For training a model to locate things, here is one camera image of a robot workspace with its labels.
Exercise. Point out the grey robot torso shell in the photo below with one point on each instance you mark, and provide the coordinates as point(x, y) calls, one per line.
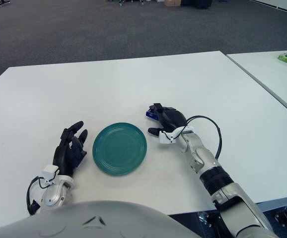
point(84, 223)

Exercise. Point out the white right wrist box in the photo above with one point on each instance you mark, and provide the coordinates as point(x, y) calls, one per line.
point(167, 138)

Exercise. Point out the black metal floor frame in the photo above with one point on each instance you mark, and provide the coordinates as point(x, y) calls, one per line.
point(208, 219)
point(285, 215)

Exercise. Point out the brown cardboard box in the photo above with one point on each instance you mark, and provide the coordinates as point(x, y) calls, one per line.
point(172, 2)

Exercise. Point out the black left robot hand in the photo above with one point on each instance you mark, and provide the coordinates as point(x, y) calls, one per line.
point(65, 153)

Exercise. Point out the black caster legs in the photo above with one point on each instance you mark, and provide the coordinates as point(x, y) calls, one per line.
point(131, 2)

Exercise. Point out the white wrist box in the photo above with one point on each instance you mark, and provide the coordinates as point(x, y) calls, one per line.
point(167, 138)
point(51, 172)

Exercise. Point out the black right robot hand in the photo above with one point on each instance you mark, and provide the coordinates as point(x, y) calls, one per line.
point(170, 120)

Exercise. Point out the teal round plate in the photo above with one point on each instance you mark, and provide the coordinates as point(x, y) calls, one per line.
point(120, 148)

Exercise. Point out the blue gum box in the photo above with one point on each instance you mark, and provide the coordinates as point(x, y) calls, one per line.
point(150, 114)

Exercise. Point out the black bulky background object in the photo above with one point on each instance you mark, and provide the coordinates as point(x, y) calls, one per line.
point(198, 3)

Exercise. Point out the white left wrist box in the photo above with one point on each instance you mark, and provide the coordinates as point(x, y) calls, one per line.
point(51, 172)

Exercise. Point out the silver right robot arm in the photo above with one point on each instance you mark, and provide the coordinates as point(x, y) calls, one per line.
point(223, 181)

